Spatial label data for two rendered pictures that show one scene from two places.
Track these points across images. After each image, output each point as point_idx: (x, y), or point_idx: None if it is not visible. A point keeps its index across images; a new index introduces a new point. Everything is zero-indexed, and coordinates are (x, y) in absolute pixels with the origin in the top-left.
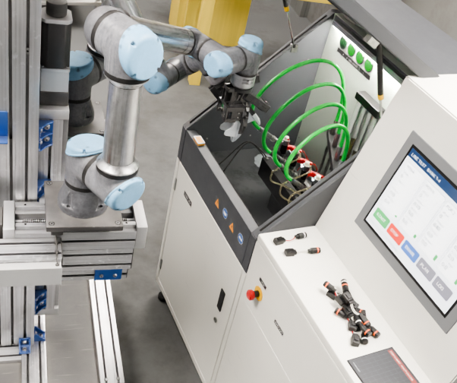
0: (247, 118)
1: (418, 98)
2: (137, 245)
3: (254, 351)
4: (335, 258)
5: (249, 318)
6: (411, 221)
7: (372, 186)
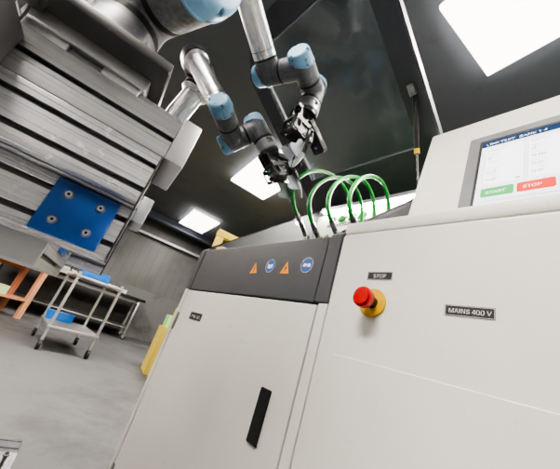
0: (313, 137)
1: (458, 132)
2: (171, 154)
3: (397, 459)
4: None
5: (354, 378)
6: (546, 164)
7: (455, 188)
